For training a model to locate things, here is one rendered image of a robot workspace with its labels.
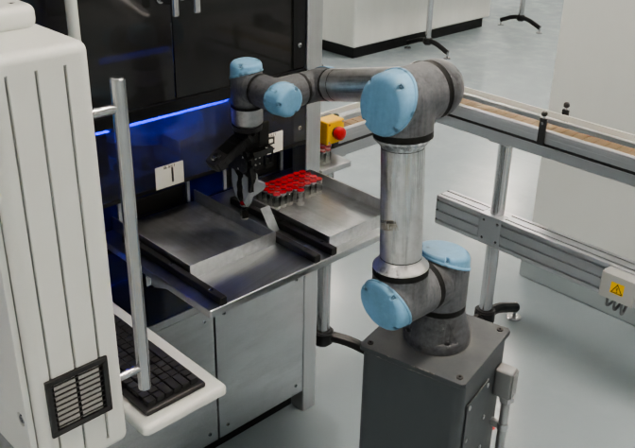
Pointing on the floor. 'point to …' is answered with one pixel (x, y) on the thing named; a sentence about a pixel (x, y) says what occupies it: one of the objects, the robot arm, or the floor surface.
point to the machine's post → (309, 156)
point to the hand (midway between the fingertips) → (242, 200)
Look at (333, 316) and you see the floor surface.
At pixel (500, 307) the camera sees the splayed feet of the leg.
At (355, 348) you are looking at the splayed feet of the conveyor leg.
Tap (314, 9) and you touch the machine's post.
